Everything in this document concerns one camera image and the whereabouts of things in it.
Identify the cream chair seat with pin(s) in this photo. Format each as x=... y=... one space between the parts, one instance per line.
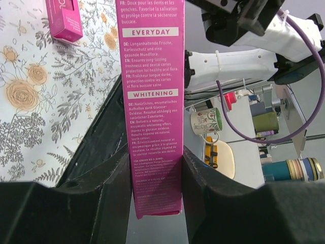
x=225 y=159

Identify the olive green mug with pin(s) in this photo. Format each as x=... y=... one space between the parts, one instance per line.
x=266 y=122

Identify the floral table mat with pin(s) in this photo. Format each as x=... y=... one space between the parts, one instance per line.
x=51 y=91

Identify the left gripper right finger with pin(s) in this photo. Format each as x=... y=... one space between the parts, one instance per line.
x=221 y=210

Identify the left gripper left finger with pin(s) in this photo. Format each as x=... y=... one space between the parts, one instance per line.
x=93 y=208

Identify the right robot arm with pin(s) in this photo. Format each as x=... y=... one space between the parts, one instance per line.
x=277 y=51

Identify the pink toothpaste box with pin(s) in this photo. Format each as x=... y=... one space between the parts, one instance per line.
x=151 y=38
x=64 y=20

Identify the floral white mug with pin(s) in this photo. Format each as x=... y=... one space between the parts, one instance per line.
x=206 y=122

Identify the stacked tape rolls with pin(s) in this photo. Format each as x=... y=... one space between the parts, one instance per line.
x=307 y=169

